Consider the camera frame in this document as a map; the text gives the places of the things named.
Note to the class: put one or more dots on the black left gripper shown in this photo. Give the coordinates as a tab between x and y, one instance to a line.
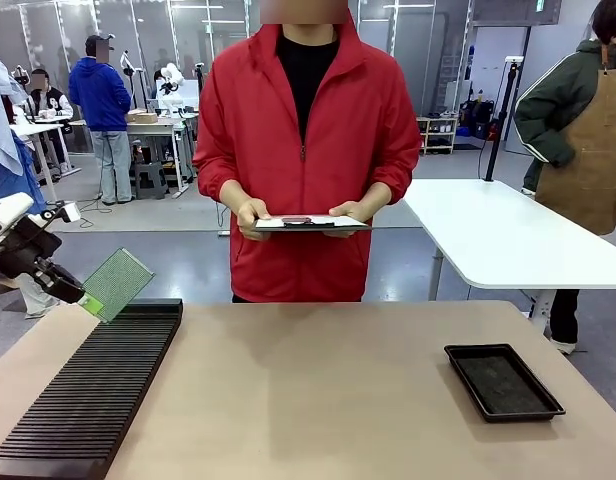
30	242

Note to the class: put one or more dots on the green perforated PCB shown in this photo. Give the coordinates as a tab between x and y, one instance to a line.
119	282

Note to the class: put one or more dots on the grey clipboard with paper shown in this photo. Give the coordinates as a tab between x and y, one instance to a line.
338	222

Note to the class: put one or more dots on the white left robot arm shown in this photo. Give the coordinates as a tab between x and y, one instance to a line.
8	207

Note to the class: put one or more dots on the person's left forearm red sleeve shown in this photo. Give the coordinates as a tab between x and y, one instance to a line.
393	175

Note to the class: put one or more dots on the person's right forearm red sleeve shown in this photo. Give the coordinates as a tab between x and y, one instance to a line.
215	175

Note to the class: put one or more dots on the black slotted PCB rack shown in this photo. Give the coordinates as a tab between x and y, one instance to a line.
93	390

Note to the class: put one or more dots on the person's right hand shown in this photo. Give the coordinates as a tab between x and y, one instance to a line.
250	220

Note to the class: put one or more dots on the person's left hand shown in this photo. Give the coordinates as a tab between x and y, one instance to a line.
355	210

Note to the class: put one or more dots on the person in dark blue coat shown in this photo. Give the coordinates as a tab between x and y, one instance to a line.
10	177

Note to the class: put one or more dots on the grey step stool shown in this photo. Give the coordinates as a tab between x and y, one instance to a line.
150	180

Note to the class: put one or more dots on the white background desk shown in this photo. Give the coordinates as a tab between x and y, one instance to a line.
35	129

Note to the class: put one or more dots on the light blue hanging cloth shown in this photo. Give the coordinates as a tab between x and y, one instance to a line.
0	115

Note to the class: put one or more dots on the grey workbench desk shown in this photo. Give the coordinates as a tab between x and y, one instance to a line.
163	130

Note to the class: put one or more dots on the seated person in varsity jacket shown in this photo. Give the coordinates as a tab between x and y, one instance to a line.
50	102

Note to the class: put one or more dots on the cardboard box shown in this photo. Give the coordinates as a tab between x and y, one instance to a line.
142	117

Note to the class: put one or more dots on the person in blue hoodie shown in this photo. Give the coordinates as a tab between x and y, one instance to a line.
100	100

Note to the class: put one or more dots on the small white background robot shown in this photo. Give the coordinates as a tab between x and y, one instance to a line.
170	82

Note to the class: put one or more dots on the small dark red pen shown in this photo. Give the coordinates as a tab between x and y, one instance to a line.
295	219

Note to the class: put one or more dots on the person in red jacket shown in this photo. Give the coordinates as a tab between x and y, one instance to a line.
303	125

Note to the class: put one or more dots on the white low shelf unit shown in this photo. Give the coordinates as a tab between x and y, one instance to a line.
438	135

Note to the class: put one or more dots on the white rounded table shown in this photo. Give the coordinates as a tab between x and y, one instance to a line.
493	230

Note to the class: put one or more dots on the dark bags and blue bin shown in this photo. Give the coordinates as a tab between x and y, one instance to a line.
475	120

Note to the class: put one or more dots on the black pole with white cap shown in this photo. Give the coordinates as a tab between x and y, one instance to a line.
503	115

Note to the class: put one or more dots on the black plastic tray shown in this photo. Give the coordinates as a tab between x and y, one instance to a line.
555	406

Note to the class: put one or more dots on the person in brown apron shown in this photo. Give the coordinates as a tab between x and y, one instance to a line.
583	135

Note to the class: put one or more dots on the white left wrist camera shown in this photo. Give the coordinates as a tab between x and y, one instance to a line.
63	212

